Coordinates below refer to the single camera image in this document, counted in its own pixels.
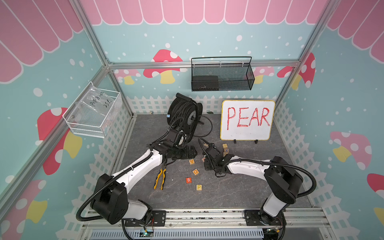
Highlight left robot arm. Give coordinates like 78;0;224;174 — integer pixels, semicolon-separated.
76;131;197;225

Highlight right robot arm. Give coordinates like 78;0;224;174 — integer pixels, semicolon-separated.
201;143;317;226

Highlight whiteboard with red PEAR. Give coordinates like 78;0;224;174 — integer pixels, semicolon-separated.
220;100;276;141

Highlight yellow black pliers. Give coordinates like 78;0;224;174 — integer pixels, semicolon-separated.
154;162;167;190

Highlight black box in basket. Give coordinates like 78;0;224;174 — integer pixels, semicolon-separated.
191;76;219;92

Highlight black cable reel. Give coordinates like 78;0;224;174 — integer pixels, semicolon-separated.
167;93;203;147

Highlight clear plastic wall bin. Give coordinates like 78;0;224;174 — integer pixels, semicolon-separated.
63;82;123;138

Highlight black wire mesh basket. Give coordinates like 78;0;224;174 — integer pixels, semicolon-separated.
191;56;255;91

